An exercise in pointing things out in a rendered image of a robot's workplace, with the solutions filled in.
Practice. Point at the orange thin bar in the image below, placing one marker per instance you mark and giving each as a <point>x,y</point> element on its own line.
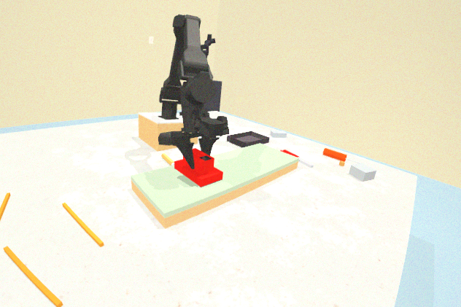
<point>84,226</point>
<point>4,204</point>
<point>34,279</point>

